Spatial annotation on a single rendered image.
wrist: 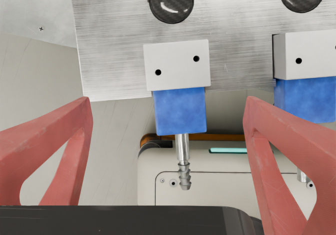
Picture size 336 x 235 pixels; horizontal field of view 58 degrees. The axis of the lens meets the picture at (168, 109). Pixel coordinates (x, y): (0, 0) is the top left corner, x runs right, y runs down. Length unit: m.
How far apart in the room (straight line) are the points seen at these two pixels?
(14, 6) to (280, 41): 0.26
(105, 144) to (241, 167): 0.53
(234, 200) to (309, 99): 0.70
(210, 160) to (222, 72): 0.65
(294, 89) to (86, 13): 0.18
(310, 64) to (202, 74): 0.08
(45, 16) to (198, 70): 0.18
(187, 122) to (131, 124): 0.90
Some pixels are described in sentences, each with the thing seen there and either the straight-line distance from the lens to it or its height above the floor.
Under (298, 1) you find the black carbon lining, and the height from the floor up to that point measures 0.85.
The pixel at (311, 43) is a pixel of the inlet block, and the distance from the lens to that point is 0.26.
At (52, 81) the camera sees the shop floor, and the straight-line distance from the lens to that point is 1.20.
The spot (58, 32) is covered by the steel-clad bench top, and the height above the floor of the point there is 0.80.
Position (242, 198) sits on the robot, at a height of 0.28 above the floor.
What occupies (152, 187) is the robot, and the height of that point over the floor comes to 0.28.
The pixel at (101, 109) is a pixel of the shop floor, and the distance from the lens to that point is 1.16.
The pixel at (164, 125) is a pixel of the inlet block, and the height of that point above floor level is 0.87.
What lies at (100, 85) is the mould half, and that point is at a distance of 0.27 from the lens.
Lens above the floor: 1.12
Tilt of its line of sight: 81 degrees down
